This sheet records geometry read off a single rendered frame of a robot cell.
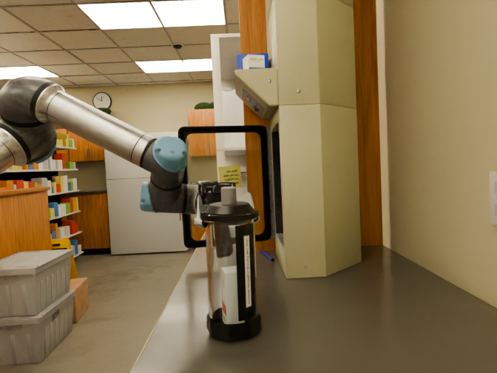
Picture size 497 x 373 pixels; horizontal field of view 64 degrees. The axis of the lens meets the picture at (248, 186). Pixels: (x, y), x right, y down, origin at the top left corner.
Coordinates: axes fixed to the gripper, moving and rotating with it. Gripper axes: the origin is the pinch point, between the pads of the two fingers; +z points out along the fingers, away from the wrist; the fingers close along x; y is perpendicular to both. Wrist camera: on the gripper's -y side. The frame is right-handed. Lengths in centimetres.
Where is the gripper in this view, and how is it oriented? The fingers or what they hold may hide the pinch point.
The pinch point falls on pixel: (230, 223)
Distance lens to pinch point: 74.8
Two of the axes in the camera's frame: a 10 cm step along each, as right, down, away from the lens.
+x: 9.6, -0.6, 2.7
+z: 2.7, 0.5, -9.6
